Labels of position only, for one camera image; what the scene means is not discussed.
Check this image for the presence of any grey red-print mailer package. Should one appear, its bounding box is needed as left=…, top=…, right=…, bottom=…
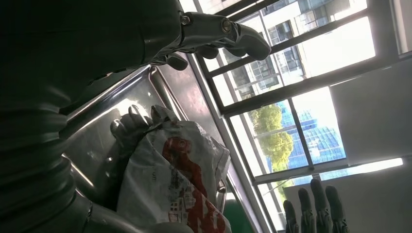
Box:
left=116, top=104, right=232, bottom=233

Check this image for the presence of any steel scale tray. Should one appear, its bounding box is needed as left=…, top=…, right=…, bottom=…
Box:
left=59, top=64, right=228, bottom=215

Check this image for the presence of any dark-framed window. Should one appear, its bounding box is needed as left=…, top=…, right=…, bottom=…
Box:
left=178, top=0, right=412, bottom=233

